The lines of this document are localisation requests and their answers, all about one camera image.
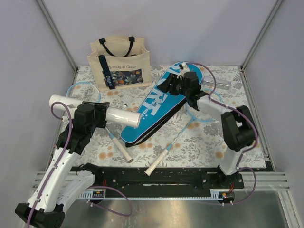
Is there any white shuttlecock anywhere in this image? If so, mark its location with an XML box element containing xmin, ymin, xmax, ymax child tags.
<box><xmin>122</xmin><ymin>95</ymin><xmax>133</xmax><ymax>109</ymax></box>

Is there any left aluminium frame post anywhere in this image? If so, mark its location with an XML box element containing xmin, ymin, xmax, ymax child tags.
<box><xmin>35</xmin><ymin>0</ymin><xmax>78</xmax><ymax>73</ymax></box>

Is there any white slotted cable duct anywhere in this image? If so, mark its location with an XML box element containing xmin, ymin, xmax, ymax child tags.
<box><xmin>77</xmin><ymin>191</ymin><xmax>105</xmax><ymax>200</ymax></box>

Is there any aluminium frame post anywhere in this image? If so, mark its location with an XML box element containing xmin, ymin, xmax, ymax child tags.
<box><xmin>241</xmin><ymin>0</ymin><xmax>285</xmax><ymax>69</ymax></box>
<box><xmin>35</xmin><ymin>0</ymin><xmax>78</xmax><ymax>73</ymax></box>

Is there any right blue badminton racket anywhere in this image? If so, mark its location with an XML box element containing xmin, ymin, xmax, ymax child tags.
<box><xmin>144</xmin><ymin>88</ymin><xmax>225</xmax><ymax>176</ymax></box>

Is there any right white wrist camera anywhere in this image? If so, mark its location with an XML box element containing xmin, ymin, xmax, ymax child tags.
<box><xmin>178</xmin><ymin>62</ymin><xmax>190</xmax><ymax>78</ymax></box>

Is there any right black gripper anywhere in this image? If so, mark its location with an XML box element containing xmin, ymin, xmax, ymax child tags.
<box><xmin>156</xmin><ymin>74</ymin><xmax>190</xmax><ymax>97</ymax></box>

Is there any right aluminium frame post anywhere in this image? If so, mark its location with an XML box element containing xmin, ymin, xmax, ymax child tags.
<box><xmin>241</xmin><ymin>0</ymin><xmax>285</xmax><ymax>69</ymax></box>

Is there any blue sport racket cover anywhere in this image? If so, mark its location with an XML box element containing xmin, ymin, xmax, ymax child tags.
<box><xmin>120</xmin><ymin>62</ymin><xmax>203</xmax><ymax>148</ymax></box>

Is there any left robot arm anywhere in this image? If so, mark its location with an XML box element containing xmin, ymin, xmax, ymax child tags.
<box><xmin>15</xmin><ymin>102</ymin><xmax>109</xmax><ymax>228</ymax></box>

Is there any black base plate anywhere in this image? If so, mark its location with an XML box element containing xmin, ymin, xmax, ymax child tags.
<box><xmin>94</xmin><ymin>167</ymin><xmax>244</xmax><ymax>199</ymax></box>

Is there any white shuttlecock tube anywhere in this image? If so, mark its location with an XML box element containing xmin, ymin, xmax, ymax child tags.
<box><xmin>49</xmin><ymin>95</ymin><xmax>141</xmax><ymax>128</ymax></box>

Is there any blue badminton racket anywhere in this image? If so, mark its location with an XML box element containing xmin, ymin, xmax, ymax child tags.
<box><xmin>144</xmin><ymin>88</ymin><xmax>225</xmax><ymax>176</ymax></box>
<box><xmin>66</xmin><ymin>81</ymin><xmax>133</xmax><ymax>163</ymax></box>

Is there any beige canvas tote bag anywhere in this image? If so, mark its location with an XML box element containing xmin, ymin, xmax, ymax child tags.
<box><xmin>87</xmin><ymin>36</ymin><xmax>152</xmax><ymax>91</ymax></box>

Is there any left blue badminton racket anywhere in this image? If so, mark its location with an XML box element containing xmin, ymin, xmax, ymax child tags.
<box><xmin>66</xmin><ymin>81</ymin><xmax>133</xmax><ymax>163</ymax></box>

